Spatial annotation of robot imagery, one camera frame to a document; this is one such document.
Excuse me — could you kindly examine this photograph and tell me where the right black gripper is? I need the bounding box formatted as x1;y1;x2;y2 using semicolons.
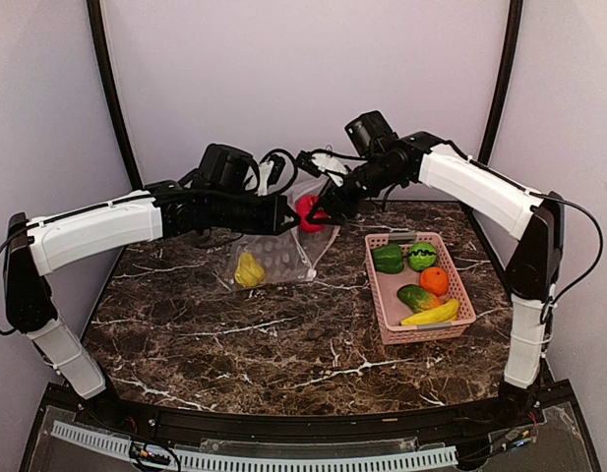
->
306;155;403;224

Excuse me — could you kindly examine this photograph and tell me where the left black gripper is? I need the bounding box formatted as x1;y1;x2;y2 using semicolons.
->
210;190;302;235

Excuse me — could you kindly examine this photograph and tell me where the red toy apple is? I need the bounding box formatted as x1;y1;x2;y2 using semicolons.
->
293;194;332;233

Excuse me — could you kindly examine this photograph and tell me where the clear zip top bag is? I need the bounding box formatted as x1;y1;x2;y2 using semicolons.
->
212;179;343;294

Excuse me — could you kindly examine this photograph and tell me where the yellow toy pepper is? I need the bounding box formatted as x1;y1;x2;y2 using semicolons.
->
234;252;266;288

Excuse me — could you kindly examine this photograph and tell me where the green toy pepper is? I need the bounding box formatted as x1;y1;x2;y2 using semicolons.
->
371;243;404;274

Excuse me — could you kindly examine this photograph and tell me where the green toy watermelon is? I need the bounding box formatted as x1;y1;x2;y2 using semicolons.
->
407;242;438;272

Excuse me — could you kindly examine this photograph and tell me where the pink plastic basket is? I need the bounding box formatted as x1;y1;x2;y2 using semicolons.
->
365;232;476;345

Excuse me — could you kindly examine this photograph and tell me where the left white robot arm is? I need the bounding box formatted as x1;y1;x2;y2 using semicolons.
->
0;178;300;429

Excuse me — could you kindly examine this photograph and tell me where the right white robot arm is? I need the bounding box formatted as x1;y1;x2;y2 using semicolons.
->
296;131;564;388

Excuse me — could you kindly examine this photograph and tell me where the green orange toy mango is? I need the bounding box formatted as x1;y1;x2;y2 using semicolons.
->
396;284;442;314

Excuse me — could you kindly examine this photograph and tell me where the toy orange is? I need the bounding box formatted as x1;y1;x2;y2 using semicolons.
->
419;266;450;297

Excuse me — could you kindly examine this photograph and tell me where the yellow toy banana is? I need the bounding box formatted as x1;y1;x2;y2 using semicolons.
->
400;299;459;326

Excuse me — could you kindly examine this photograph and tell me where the black front rail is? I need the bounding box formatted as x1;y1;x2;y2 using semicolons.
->
64;360;543;450

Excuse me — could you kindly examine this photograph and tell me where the right black frame post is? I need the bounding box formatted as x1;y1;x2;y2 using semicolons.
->
478;0;523;164

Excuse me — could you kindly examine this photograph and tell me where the black frame post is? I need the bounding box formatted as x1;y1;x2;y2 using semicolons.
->
86;0;144;190
478;0;523;164

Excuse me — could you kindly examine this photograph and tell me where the left black frame post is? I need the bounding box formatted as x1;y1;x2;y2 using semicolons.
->
86;0;144;190

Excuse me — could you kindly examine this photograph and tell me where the white slotted cable duct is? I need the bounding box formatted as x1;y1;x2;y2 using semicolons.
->
51;420;457;472

